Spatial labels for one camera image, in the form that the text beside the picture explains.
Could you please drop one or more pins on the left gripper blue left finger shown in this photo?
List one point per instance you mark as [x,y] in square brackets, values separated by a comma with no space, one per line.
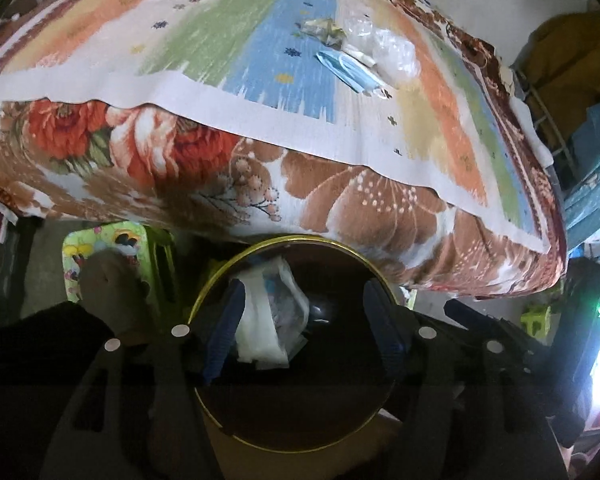
[223,334]

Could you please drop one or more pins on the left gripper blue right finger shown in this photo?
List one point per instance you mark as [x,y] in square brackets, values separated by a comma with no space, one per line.
[377,308]

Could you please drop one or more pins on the teal white courier bag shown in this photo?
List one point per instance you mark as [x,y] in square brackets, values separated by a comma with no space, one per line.
[276,314]

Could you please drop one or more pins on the blue face mask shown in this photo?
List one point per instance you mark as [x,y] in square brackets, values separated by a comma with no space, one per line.
[354,74]

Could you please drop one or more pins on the clear plastic bag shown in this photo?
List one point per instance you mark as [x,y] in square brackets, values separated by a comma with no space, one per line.
[390,56]

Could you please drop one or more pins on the pale green paper sheet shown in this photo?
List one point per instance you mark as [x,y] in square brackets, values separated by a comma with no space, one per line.
[325,30]

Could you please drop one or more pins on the dark round trash bin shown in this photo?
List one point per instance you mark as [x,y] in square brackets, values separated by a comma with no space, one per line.
[294,359]

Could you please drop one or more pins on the green cartoon plastic stool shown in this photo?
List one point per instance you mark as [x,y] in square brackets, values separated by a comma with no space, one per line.
[124,246]

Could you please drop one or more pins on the floral red brown blanket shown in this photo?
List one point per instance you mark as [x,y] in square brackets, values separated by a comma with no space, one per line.
[99,162]

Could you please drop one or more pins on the striped rainbow bed mat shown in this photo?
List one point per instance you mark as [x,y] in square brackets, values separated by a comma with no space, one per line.
[242,66]

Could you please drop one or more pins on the mustard yellow hanging garment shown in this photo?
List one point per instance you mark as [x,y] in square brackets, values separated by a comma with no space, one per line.
[562,63]

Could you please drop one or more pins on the metal bed footboard rail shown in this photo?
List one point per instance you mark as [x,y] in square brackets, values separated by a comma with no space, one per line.
[546,128]

